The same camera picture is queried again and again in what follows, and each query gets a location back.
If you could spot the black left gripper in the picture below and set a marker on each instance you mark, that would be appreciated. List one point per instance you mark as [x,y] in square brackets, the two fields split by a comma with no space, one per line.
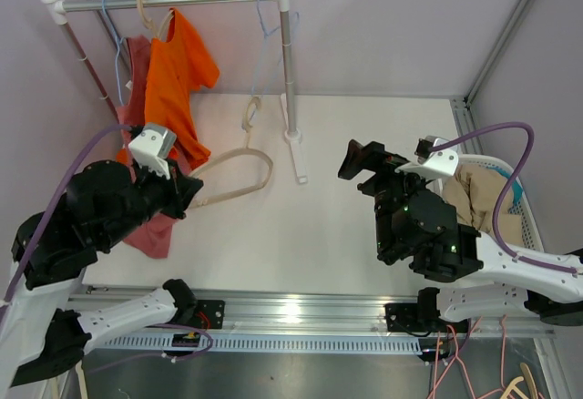
[178,190]

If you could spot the white slotted cable duct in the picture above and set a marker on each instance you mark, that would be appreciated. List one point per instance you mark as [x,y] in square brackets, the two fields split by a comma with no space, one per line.
[266,343]

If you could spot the white plastic laundry basket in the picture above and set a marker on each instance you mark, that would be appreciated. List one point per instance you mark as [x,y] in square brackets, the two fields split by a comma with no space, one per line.
[530,234]

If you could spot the teal t shirt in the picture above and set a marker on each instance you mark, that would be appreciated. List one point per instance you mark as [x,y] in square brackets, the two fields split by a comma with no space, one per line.
[516,188]

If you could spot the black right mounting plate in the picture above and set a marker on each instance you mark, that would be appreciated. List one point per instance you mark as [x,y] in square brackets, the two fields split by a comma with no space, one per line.
[407,317]

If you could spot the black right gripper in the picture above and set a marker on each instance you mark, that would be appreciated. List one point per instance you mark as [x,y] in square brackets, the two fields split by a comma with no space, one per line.
[353,162]

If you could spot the pink t shirt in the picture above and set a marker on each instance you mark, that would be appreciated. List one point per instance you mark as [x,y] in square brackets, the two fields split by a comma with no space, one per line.
[153,237]

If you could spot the light blue wire hanger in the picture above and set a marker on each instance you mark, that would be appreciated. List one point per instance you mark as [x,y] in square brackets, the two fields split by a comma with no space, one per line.
[119,65]
[260,90]

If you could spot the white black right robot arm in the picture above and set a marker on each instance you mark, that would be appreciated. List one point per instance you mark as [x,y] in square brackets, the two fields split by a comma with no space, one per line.
[480,277]

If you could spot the orange t shirt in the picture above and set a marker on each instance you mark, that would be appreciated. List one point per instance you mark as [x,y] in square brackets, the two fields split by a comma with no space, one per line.
[163,75]

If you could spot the metal clothes rack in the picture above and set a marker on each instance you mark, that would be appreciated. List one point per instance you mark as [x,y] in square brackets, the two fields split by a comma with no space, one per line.
[59,9]

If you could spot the wooden hanger on floor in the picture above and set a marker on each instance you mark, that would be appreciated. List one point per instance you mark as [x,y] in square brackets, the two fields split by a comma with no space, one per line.
[523,386]

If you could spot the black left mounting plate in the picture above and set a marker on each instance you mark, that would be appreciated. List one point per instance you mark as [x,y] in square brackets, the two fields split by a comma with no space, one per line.
[208,315]

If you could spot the black mounting plate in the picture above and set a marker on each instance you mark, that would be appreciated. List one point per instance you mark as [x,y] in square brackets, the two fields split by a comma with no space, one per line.
[208,315]
[407,317]

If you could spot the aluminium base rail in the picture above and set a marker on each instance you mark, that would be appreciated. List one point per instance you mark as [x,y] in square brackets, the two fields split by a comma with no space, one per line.
[293,313]

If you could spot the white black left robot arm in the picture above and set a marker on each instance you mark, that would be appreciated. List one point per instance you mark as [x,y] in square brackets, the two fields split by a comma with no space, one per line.
[99,207]

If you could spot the pink wire hanger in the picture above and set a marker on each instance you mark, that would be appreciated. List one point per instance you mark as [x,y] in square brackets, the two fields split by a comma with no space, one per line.
[457,359]

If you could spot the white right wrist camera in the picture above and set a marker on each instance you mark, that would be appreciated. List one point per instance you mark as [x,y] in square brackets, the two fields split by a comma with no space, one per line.
[436,159]

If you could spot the beige t shirt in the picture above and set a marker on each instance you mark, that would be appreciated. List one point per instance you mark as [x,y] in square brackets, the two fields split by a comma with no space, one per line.
[474,190]

